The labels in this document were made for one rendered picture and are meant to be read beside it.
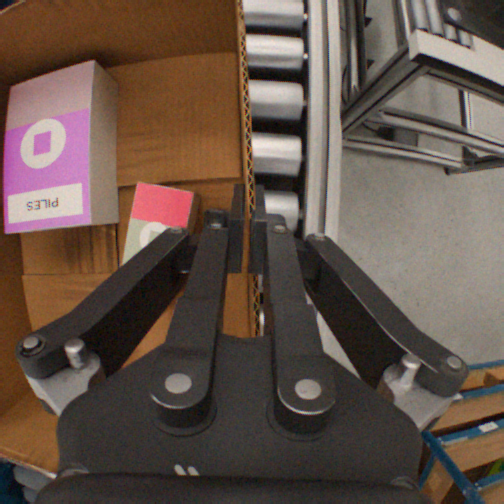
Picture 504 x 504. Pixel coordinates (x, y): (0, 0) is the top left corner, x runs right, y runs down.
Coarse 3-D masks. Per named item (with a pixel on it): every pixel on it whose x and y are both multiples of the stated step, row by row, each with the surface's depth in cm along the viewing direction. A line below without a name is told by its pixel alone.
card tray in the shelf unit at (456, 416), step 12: (456, 408) 80; (468, 408) 78; (480, 408) 76; (492, 408) 75; (444, 420) 74; (456, 420) 73; (468, 420) 72; (432, 432) 81; (444, 432) 82; (456, 432) 82; (420, 468) 83
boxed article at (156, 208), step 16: (144, 192) 28; (160, 192) 28; (176, 192) 28; (192, 192) 28; (144, 208) 28; (160, 208) 28; (176, 208) 28; (192, 208) 29; (144, 224) 29; (160, 224) 29; (176, 224) 29; (192, 224) 32; (128, 240) 29; (144, 240) 29; (128, 256) 29
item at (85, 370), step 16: (80, 352) 7; (64, 368) 7; (80, 368) 7; (96, 368) 8; (32, 384) 7; (48, 384) 7; (64, 384) 7; (80, 384) 7; (48, 400) 7; (64, 400) 7
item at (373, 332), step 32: (320, 256) 13; (320, 288) 13; (352, 288) 11; (352, 320) 11; (384, 320) 9; (352, 352) 11; (384, 352) 9; (416, 352) 8; (448, 352) 8; (448, 384) 7
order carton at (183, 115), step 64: (64, 0) 17; (128, 0) 19; (192, 0) 21; (0, 64) 22; (64, 64) 27; (128, 64) 31; (192, 64) 31; (0, 128) 28; (128, 128) 32; (192, 128) 32; (0, 192) 29; (128, 192) 33; (0, 256) 29; (64, 256) 33; (0, 320) 28; (256, 320) 17; (0, 384) 26; (0, 448) 19
